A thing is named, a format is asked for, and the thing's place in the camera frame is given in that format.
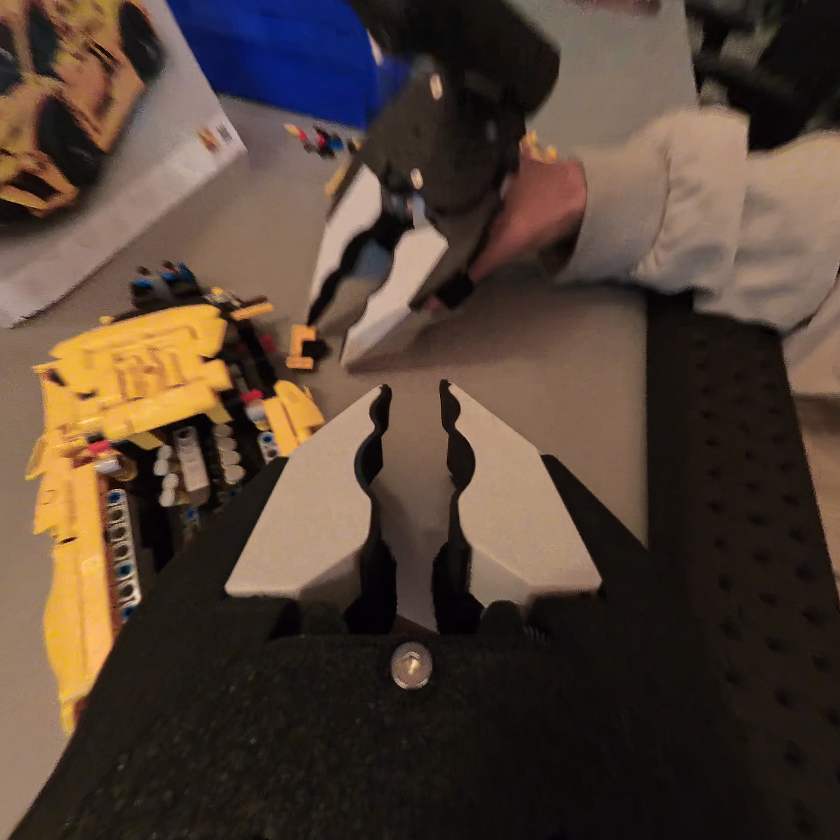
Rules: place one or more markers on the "blue plastic bin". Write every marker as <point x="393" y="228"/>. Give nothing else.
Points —
<point x="275" y="52"/>

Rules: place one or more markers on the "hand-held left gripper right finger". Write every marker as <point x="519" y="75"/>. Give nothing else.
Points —
<point x="518" y="525"/>

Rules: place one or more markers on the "yellow toy brick car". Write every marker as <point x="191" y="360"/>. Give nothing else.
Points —
<point x="144" y="367"/>

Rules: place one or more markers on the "white instruction booklet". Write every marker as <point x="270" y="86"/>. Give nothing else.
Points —
<point x="164" y="164"/>

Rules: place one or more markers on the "small yellow black brick assembly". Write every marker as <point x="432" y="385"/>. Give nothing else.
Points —
<point x="303" y="344"/>

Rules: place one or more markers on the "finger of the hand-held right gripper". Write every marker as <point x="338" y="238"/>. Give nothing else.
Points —
<point x="400" y="295"/>
<point x="348" y="229"/>

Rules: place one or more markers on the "person's right forearm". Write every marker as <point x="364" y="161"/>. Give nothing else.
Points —
<point x="689" y="210"/>

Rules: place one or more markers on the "long yellow brick axle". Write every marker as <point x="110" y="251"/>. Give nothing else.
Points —
<point x="338" y="178"/>

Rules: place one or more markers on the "pile of loose toy bricks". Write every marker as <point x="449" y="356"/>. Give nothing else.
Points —
<point x="539" y="148"/>

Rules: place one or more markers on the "person's right hand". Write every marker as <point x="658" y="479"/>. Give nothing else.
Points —
<point x="538" y="210"/>

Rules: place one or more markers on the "cluster of small coloured pins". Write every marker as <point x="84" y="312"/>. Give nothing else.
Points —
<point x="321" y="140"/>

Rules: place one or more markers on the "grey desk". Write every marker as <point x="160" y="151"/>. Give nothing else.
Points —
<point x="525" y="367"/>

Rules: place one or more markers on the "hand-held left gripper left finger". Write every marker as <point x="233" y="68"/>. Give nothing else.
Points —
<point x="308" y="525"/>

